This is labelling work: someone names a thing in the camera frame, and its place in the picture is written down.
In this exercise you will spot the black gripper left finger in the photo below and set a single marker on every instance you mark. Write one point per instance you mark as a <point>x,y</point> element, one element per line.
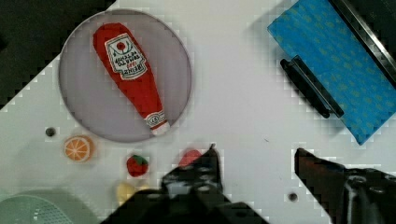
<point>203,171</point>

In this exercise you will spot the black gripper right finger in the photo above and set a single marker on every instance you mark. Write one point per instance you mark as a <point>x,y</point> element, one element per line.
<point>349,196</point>

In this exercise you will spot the black toaster oven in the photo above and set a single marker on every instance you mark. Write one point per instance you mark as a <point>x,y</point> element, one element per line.
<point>373,22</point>

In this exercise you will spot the red round toy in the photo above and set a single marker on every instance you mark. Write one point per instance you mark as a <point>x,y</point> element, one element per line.
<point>188,157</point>

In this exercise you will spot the red strawberry toy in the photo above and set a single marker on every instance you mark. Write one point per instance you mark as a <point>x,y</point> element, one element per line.
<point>137,166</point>

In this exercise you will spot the yellow banana toy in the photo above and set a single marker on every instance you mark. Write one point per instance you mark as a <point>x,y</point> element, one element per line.
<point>125,191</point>

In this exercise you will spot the orange slice toy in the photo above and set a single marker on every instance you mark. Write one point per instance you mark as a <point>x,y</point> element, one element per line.
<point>79,148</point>

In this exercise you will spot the grey round plate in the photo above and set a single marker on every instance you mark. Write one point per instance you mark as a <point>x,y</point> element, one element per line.
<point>93,98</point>

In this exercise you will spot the red plush ketchup bottle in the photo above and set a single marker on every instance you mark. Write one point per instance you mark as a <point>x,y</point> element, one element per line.
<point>128,66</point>

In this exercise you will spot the green colander basket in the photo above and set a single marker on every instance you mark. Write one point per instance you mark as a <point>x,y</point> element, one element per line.
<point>45,206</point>

